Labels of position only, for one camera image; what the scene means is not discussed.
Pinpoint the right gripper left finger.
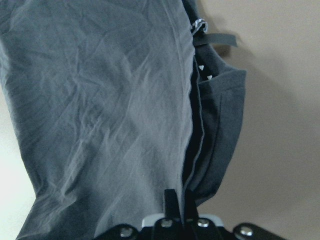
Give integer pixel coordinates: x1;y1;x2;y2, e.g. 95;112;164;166
164;189;181;220

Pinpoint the black t-shirt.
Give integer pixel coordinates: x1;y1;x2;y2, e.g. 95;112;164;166
0;0;247;240

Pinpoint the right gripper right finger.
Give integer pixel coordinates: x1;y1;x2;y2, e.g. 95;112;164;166
183;189;199;222

